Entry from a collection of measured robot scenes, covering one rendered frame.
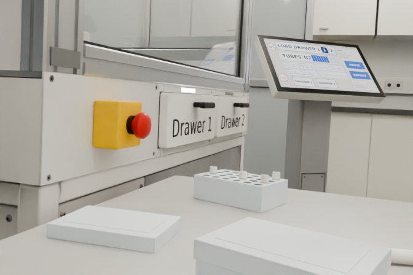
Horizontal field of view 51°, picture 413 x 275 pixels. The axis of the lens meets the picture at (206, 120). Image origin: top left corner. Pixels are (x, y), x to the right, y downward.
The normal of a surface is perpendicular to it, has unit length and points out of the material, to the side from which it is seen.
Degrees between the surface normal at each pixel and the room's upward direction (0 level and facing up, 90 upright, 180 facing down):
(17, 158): 90
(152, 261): 0
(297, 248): 0
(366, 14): 90
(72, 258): 0
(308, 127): 90
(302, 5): 90
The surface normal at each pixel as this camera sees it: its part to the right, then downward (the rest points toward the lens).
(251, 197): -0.59, 0.01
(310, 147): 0.34, 0.07
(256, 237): 0.05, -1.00
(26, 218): -0.34, 0.04
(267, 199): 0.80, 0.07
